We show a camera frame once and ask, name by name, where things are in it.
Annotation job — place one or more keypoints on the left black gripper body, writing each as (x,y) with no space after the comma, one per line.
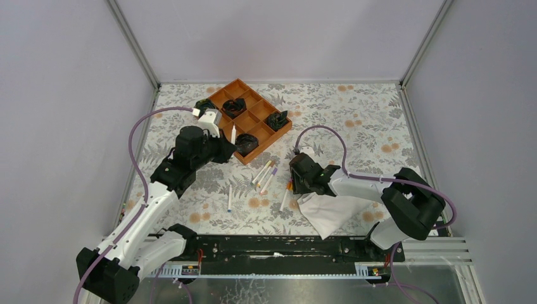
(226,148)

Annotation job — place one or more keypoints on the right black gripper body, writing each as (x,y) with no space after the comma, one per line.
(296,177)

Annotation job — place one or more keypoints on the white marker pen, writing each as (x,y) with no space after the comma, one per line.
(283,202)
(263,176)
(233,134)

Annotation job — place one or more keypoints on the white marker green end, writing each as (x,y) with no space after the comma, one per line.
(256,178)

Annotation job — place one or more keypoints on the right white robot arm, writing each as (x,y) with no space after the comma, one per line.
(413,206)

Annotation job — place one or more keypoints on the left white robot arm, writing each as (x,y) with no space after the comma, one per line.
(114,270)

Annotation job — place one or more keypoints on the white folded cloth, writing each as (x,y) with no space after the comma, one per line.
(327,214)

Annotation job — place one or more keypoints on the green patterned rolled tie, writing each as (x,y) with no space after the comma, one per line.
(204,104)

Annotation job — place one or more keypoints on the dark blue rolled tie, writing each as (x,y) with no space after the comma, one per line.
(246,143)

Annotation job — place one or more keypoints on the orange wooden compartment tray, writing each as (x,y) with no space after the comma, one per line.
(252,120)

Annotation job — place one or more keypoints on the dark green rolled tie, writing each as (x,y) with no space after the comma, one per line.
(277,120)

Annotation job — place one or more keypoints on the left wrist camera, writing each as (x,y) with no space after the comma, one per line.
(209,120)

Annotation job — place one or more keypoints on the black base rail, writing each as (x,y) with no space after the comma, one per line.
(238,255)

